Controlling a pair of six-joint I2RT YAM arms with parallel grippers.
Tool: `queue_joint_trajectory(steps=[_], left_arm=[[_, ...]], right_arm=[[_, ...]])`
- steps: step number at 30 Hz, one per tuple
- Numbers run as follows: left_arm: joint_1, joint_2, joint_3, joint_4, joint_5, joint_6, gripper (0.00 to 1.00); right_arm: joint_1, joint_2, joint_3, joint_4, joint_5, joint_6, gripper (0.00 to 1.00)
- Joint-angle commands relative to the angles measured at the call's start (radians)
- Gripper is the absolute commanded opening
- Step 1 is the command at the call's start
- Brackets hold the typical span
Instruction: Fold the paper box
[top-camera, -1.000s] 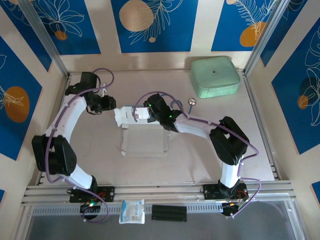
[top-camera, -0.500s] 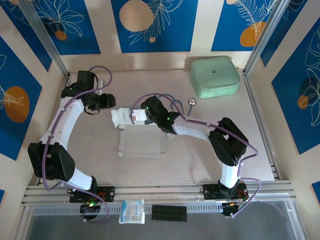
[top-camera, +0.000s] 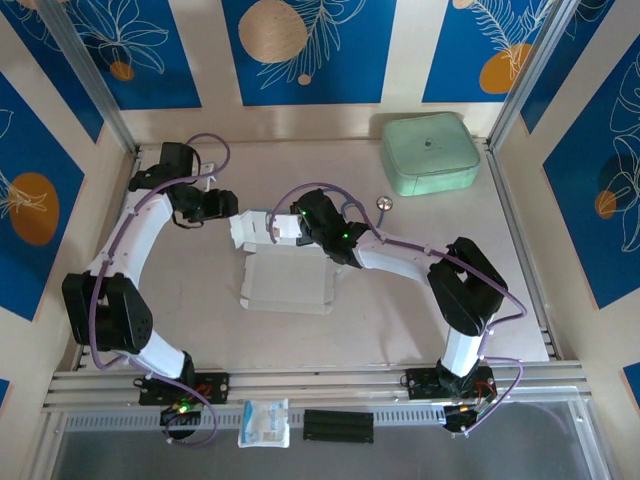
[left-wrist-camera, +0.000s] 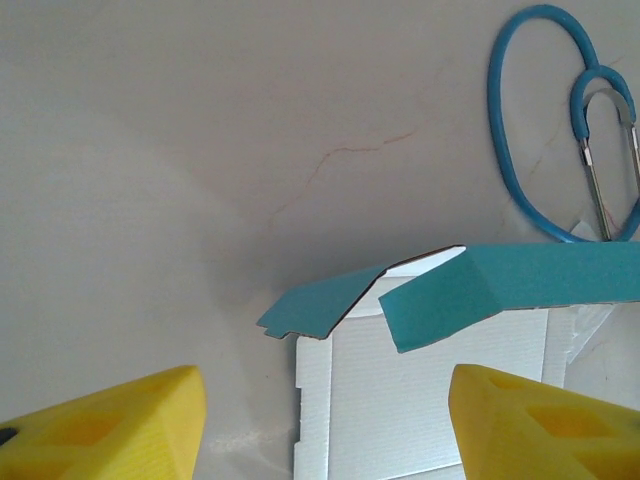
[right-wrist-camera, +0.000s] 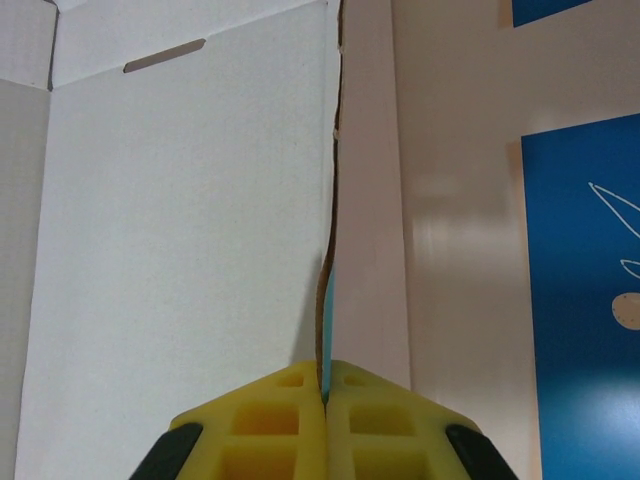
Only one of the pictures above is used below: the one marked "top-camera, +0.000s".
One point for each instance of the white and blue paper box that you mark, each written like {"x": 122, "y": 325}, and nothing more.
{"x": 290, "y": 280}

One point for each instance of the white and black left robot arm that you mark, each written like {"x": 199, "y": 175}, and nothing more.
{"x": 130, "y": 240}

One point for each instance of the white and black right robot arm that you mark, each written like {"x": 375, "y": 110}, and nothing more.
{"x": 400, "y": 260}

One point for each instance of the blue tube stethoscope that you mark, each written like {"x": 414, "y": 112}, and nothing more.
{"x": 384, "y": 202}

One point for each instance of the mint green zip case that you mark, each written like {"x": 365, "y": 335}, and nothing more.
{"x": 430, "y": 150}

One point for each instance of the black ribbed block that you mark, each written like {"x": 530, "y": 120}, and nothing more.
{"x": 339, "y": 426}

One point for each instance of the white and blue wipes packet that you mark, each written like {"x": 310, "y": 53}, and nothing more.
{"x": 264, "y": 422}

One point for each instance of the black controller board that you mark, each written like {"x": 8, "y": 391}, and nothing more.
{"x": 180, "y": 415}
{"x": 460, "y": 417}

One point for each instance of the aluminium front rail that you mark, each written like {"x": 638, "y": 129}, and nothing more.
{"x": 320, "y": 380}

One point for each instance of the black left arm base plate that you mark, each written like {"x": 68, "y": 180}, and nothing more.
{"x": 215, "y": 387}

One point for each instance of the aluminium frame post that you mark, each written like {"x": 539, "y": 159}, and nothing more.
{"x": 535, "y": 65}
{"x": 86, "y": 65}

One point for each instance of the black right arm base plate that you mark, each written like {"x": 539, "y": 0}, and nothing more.
{"x": 420, "y": 382}

